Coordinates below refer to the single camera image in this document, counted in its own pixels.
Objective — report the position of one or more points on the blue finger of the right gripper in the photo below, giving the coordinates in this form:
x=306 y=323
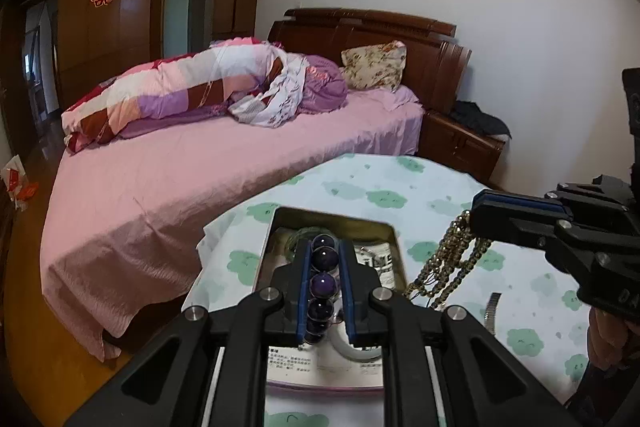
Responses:
x=511 y=200

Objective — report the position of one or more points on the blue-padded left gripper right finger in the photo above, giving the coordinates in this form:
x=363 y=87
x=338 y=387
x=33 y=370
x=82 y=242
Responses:
x=345 y=256

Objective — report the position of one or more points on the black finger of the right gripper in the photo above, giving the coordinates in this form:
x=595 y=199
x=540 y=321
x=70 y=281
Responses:
x=519 y=224

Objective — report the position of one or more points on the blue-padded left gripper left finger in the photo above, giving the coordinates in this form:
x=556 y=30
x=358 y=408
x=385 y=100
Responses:
x=304 y=251

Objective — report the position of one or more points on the white jade bangle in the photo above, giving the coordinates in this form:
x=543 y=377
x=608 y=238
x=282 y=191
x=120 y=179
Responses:
x=338 y=338

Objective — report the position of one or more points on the silver wristwatch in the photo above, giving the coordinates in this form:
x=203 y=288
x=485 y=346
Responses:
x=491 y=312

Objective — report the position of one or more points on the person's hand holding gripper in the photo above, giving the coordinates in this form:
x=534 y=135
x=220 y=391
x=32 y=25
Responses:
x=607 y=335

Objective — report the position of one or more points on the cloud pattern tablecloth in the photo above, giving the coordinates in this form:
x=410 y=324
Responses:
x=539 y=317

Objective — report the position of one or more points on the white instruction paper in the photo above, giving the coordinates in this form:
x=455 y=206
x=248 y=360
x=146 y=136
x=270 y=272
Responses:
x=317 y=365

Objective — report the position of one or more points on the pink tin box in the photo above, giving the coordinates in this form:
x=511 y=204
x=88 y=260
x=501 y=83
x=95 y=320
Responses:
x=288 y=227

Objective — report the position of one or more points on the wooden nightstand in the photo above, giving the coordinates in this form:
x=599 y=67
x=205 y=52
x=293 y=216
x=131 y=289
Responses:
x=452 y=145

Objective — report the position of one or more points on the black clothes on nightstand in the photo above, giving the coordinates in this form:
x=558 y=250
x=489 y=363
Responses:
x=471 y=116

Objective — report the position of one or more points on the white floral cloth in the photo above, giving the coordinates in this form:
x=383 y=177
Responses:
x=280 y=102

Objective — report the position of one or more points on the purple folded blanket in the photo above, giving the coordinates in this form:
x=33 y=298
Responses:
x=325 y=88

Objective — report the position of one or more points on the floral pillow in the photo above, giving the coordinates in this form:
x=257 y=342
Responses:
x=380 y=66

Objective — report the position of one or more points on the pink bed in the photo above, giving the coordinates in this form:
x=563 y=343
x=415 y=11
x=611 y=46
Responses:
x=124 y=218

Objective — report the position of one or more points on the patchwork pink quilt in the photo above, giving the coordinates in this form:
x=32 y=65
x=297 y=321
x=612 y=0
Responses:
x=172 y=87

